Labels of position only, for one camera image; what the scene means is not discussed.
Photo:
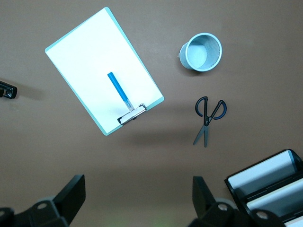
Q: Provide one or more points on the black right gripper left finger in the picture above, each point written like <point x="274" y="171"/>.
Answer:
<point x="71" y="196"/>

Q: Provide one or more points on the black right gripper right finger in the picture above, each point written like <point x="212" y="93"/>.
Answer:
<point x="206" y="205"/>

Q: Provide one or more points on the blue marker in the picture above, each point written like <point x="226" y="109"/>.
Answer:
<point x="117" y="86"/>

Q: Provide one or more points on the black stacked document tray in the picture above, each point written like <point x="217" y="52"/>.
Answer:
<point x="267" y="189"/>

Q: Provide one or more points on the white paper stack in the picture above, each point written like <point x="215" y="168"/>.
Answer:
<point x="260" y="170"/>
<point x="277" y="201"/>

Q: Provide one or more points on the teal clipboard with metal clip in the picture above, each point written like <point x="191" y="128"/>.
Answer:
<point x="130" y="116"/>

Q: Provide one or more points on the black stapler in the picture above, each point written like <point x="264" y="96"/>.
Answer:
<point x="9" y="91"/>

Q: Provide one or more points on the white paper sheet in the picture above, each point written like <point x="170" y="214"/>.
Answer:
<point x="94" y="59"/>

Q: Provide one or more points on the light blue mesh pen cup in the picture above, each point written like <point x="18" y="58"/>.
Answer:
<point x="203" y="52"/>

